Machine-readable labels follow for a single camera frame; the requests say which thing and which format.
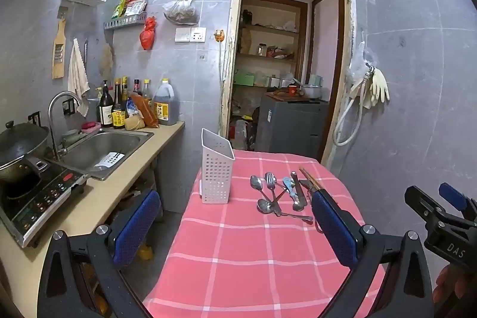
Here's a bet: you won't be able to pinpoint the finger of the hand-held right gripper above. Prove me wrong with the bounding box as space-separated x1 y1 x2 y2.
439 182 477 220
405 185 448 225

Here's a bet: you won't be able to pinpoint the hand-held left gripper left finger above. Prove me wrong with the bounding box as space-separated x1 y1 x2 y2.
37 189 162 318

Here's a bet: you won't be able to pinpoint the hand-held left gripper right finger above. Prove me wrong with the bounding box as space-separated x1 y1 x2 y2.
310 189 435 318

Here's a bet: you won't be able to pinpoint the white perforated utensil holder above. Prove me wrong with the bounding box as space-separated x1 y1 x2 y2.
200 128 235 205

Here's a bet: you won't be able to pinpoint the person's right hand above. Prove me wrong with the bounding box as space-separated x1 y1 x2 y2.
432 264 454 304

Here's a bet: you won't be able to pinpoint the beige kitchen counter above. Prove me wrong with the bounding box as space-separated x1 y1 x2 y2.
0 120 186 318

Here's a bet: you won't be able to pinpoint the brown wooden chopstick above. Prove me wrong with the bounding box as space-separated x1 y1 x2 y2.
299 169 320 191
301 168 323 190

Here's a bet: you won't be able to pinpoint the metal fork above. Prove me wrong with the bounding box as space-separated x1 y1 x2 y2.
264 172 280 214

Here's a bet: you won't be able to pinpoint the stainless steel sink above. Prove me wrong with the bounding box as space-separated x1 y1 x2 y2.
56 129 155 182

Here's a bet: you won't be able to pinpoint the pink checkered tablecloth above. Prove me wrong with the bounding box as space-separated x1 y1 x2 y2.
143 150 388 318

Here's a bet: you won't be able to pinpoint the black induction cooker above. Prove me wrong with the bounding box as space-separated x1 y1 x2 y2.
0 156 88 249

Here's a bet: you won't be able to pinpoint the tan paper bundle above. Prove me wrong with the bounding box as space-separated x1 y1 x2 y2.
124 115 145 131

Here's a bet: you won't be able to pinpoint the orange brown long packet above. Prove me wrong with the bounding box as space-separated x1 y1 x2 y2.
130 94 160 128

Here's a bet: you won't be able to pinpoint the cream rubber gloves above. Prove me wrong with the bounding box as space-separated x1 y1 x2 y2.
363 68 390 108

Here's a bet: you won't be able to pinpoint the dark pump bottle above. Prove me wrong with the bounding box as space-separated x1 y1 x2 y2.
97 80 114 128

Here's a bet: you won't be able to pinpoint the large cooking oil jug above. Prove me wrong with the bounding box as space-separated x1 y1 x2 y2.
154 78 179 126

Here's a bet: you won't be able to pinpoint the yellow cap dark bottle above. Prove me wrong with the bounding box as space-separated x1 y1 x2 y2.
120 77 131 110

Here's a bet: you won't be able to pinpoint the chrome faucet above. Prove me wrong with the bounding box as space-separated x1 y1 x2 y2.
48 91 81 161

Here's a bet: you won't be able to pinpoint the metal pot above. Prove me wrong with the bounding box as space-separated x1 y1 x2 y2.
300 83 323 101

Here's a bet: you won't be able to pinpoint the dark wok with lid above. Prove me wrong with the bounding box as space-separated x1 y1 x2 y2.
0 120 51 185

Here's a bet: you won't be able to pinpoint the wooden cutting board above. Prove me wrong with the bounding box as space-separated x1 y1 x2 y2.
265 91 310 102

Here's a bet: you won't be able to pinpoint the clear hanging plastic bags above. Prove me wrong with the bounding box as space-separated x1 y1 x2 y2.
348 42 373 84

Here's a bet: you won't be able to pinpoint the white hanging towel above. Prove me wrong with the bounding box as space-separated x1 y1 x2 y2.
67 38 91 117

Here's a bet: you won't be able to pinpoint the metal skimmer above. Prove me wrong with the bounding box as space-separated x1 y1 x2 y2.
83 38 101 105

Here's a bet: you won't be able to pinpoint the red plastic bag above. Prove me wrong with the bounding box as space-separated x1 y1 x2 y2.
140 17 157 51

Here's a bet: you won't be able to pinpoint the wooden grater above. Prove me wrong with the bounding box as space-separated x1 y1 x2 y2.
52 18 68 80

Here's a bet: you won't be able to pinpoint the wooden shelving unit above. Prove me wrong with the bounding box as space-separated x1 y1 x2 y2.
236 0 310 88

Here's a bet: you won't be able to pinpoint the red and white packet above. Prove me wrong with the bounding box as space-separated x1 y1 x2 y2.
125 0 148 18

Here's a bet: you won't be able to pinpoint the clear bag of dried goods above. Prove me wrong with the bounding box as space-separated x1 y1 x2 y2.
163 0 199 24

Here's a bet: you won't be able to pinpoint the blue handled spoon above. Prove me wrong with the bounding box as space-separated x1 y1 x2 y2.
282 176 303 205

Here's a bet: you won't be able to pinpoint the white hose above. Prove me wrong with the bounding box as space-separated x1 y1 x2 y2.
333 80 368 148

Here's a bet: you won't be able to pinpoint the wooden door frame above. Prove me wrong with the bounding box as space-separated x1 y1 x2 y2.
219 0 353 170

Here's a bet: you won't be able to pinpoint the grey wall shelf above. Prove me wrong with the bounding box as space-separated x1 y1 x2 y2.
103 13 148 30

